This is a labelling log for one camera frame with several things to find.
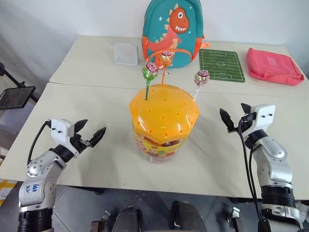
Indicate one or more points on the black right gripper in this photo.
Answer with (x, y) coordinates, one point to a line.
(246, 124)

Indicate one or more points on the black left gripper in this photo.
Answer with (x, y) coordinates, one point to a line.
(78, 142)

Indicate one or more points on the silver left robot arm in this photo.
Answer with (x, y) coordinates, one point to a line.
(36, 169)

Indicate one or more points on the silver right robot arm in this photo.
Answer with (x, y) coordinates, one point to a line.
(272, 154)

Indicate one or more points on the white stick lollipop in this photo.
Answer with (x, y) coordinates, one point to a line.
(202, 77)

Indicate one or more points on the green stick lollipop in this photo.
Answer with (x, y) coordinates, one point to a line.
(151, 68)

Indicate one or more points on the orange stick lollipop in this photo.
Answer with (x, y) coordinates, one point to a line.
(166, 58)

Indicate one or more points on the green soccer field mat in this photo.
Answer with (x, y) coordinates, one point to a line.
(220, 65)

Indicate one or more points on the pink fabric pouch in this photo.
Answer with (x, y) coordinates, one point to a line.
(272, 65)

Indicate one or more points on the clear plastic candy jar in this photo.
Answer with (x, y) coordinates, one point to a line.
(159, 151)

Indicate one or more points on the orange perforated jar lid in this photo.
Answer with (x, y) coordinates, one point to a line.
(164, 113)

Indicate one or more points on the black flat tray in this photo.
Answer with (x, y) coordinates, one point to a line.
(15, 96)

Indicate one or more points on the clear plastic box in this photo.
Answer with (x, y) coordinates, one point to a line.
(126, 54)

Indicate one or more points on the dark rounded shape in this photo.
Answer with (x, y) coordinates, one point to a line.
(188, 217)
(128, 220)

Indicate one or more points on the teal dinosaur backpack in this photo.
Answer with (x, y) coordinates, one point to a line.
(169, 26)

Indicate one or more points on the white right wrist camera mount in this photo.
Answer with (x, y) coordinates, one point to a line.
(264, 116)

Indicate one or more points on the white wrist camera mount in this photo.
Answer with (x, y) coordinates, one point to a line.
(264, 116)
(60, 128)

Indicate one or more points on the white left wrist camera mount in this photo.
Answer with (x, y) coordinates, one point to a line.
(60, 128)

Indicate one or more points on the metal foot bracket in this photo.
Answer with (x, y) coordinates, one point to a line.
(234, 217)
(105, 215)

